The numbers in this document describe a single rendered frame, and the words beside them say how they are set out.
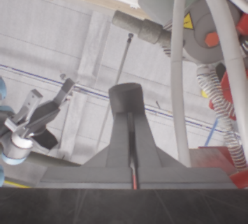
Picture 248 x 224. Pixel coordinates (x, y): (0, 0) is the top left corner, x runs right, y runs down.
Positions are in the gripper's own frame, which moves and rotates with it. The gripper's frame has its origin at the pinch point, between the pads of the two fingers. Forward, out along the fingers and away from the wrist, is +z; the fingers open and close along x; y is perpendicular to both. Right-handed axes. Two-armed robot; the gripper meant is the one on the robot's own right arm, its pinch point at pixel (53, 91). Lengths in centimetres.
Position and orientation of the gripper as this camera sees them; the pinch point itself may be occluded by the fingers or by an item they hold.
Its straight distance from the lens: 48.3
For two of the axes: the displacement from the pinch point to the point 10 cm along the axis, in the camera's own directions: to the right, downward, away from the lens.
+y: -7.4, -6.7, 0.1
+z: 6.1, -6.7, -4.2
